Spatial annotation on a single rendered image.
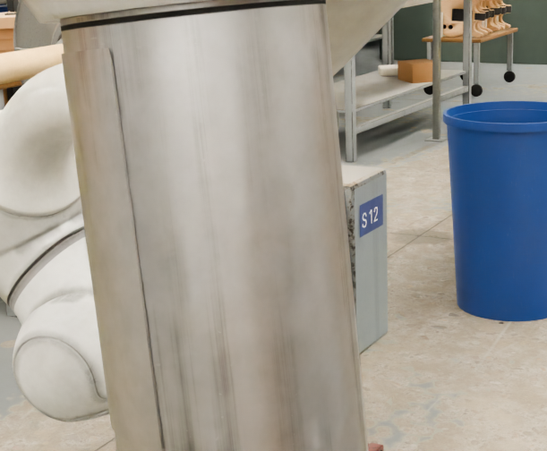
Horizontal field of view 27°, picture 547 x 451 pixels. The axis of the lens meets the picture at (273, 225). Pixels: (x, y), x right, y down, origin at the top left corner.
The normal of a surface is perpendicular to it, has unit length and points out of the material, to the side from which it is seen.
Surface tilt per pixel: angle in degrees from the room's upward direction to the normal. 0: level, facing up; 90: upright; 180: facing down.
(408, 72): 90
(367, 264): 90
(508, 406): 0
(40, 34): 87
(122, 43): 87
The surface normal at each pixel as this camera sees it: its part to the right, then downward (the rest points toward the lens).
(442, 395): -0.04, -0.97
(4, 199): 0.18, 0.04
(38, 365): -0.48, 0.19
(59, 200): 0.69, 0.04
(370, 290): 0.87, 0.10
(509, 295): -0.17, 0.32
